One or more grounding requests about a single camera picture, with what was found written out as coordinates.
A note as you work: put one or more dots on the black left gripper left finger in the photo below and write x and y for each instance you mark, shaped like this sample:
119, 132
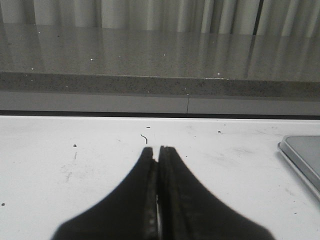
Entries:
129, 212

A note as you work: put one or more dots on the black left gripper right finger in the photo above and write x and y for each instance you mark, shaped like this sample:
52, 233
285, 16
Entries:
188, 211

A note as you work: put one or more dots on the silver digital kitchen scale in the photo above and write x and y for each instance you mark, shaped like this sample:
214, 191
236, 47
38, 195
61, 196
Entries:
302, 154

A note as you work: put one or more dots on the grey stone counter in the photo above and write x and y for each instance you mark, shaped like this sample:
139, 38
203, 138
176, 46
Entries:
51, 68

